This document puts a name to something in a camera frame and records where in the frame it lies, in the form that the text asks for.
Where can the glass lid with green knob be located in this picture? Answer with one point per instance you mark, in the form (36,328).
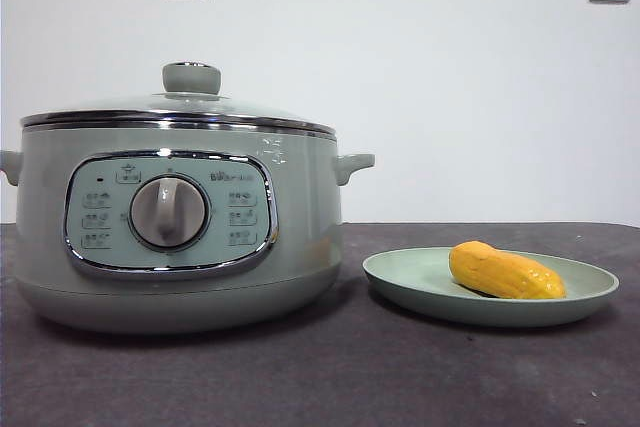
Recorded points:
(191,80)

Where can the yellow corn cob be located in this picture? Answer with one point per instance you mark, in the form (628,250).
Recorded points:
(502,272)

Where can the pale green electric steamer pot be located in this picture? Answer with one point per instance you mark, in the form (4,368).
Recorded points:
(300,227)

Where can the pale green round plate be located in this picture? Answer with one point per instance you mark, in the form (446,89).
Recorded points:
(410,277)

